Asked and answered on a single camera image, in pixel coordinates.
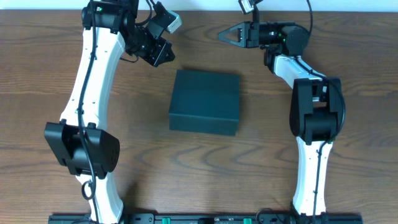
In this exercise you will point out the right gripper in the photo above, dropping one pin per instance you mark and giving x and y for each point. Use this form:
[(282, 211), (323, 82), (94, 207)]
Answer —
[(250, 34)]

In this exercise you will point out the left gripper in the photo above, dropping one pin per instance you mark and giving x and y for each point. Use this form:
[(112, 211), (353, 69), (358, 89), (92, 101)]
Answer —
[(158, 51)]

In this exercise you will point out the black gift box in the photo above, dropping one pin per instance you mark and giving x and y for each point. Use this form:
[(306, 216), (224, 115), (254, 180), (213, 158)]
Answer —
[(205, 102)]

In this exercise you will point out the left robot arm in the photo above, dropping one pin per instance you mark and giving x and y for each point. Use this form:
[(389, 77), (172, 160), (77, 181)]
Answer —
[(79, 140)]

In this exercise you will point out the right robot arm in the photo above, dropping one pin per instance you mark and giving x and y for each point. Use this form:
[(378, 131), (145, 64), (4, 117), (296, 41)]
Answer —
[(317, 107)]

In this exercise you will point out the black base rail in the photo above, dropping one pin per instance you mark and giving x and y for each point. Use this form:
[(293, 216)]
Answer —
[(263, 218)]

